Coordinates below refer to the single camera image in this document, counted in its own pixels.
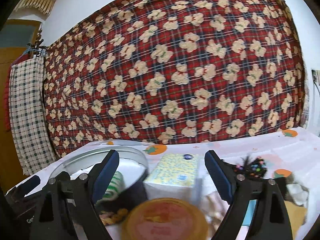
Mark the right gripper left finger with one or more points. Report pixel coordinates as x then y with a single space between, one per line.
88 187

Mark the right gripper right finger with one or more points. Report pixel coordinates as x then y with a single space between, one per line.
270 218

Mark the green white striped towel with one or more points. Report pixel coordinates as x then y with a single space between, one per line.
114 189

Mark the yellow sponge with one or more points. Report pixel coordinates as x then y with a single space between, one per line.
296 216

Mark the pink cloth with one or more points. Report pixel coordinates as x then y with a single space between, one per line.
214 209

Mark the green white checked cloth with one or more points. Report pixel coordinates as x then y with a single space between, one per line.
30 131

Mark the white persimmon print tablecloth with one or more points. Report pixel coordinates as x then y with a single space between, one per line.
293 151

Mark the round metal cookie tin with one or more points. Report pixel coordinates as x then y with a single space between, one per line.
126 189

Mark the yellow lidded round container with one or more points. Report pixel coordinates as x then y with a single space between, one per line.
165 218

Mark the red hanging garment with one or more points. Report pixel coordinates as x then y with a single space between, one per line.
6 92

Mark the yellow patterned tissue pack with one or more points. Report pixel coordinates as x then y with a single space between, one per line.
173 177

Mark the coat rack hooks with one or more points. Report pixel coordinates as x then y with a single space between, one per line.
36 49

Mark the wooden door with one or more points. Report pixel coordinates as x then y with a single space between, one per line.
15 35

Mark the red plaid bear blanket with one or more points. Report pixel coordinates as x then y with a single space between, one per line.
174 72

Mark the wall power socket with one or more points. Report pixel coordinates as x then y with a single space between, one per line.
316 76

